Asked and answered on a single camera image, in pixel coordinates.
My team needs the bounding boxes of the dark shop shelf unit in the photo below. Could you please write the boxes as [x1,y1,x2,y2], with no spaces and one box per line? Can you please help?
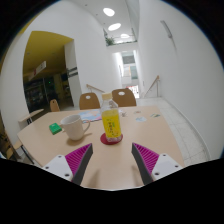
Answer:
[23,77,65,112]

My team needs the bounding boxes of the round ceiling lights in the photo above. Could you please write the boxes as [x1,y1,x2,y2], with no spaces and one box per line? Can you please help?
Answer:
[102,7,131,39]

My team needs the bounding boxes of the white ceramic mug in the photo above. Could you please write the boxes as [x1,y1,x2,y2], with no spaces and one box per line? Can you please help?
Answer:
[59,114,92,141]

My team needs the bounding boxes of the brown wooden chair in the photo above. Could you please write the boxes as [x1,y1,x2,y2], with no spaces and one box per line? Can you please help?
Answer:
[78,92,101,111]
[111,87,137,108]

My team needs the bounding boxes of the yellow drink bottle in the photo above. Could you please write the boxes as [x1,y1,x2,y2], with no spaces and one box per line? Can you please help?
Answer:
[100,92,122,143]

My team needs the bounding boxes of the green potted plant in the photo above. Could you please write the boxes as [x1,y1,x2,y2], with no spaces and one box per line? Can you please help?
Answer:
[104,35,116,47]

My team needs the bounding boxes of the small green box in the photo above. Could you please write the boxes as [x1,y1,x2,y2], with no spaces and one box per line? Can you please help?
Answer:
[48,122,63,136]

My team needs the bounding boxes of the light wooden side table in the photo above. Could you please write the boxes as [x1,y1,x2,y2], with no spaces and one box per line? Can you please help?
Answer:
[18,108,45,126]

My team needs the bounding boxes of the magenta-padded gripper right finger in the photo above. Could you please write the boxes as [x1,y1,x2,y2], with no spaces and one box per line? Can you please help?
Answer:
[131,142,184,186]

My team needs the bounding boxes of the small light wooden chair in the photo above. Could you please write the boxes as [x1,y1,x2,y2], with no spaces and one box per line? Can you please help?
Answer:
[49,98,61,113]

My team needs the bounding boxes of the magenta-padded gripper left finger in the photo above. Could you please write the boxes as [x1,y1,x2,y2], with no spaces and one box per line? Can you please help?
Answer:
[41,143,94,186]

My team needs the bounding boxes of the grey wall lamp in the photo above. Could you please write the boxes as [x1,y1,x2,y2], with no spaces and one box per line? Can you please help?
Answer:
[159,19,174,39]

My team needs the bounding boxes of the wooden stair handrail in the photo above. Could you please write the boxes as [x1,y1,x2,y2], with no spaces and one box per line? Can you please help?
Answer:
[85,83,106,94]
[143,75,160,98]

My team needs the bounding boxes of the flat round red coaster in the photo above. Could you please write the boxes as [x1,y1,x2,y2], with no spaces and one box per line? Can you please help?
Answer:
[99,132,124,146]

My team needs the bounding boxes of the white hanging sign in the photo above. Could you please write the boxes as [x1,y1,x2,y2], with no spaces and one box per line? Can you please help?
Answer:
[27,60,48,82]

